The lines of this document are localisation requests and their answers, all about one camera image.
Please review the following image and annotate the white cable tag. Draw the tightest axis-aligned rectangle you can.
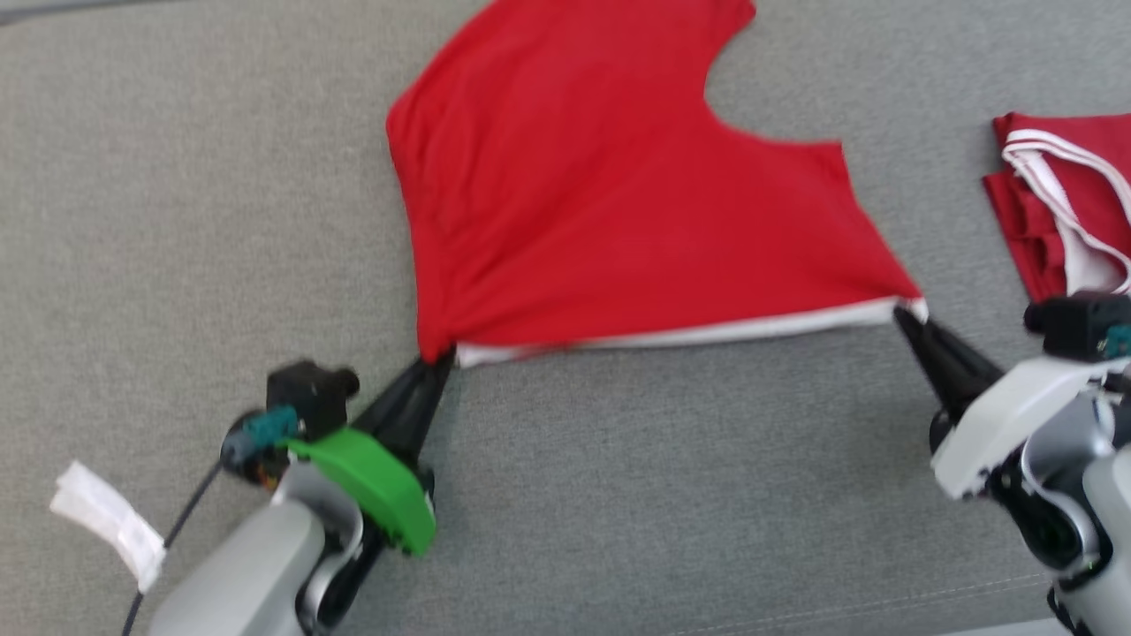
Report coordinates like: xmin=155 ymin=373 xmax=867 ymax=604
xmin=50 ymin=459 xmax=167 ymax=593

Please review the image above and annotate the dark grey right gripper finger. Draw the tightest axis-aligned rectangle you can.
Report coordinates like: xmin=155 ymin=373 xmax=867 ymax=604
xmin=892 ymin=306 xmax=974 ymax=422
xmin=897 ymin=303 xmax=1006 ymax=399

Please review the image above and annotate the red garment with white hem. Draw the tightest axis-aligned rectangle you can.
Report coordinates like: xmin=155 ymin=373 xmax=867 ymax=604
xmin=385 ymin=0 xmax=929 ymax=369

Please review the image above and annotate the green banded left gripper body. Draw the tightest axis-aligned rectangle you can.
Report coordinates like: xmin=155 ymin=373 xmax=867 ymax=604
xmin=285 ymin=427 xmax=438 ymax=557

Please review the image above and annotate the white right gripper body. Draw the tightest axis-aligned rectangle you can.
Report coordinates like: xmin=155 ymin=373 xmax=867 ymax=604
xmin=930 ymin=353 xmax=1131 ymax=502

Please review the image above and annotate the red jersey with black lettering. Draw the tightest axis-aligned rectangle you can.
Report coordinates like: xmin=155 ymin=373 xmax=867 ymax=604
xmin=983 ymin=112 xmax=1131 ymax=303

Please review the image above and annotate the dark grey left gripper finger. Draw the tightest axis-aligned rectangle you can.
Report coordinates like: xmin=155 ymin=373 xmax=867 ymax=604
xmin=389 ymin=353 xmax=458 ymax=466
xmin=353 ymin=353 xmax=452 ymax=448

